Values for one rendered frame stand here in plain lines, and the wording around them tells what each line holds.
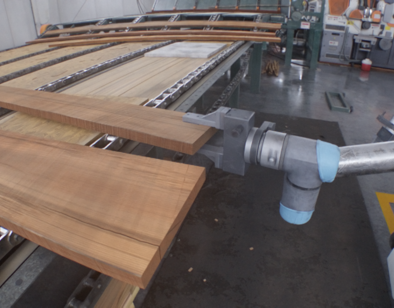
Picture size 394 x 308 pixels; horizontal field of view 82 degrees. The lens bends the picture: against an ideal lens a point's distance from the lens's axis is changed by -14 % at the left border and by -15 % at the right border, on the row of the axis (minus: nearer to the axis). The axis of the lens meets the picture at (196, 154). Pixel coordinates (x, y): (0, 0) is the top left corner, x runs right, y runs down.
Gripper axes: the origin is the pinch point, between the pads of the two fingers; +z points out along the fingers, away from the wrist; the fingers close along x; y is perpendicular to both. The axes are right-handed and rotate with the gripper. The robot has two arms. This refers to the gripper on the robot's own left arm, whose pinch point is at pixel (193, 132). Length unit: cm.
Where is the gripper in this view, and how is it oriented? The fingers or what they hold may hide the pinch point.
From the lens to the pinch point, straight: 60.3
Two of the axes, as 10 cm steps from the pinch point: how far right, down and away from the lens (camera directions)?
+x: 0.2, 8.6, 5.1
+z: -8.9, -2.2, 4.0
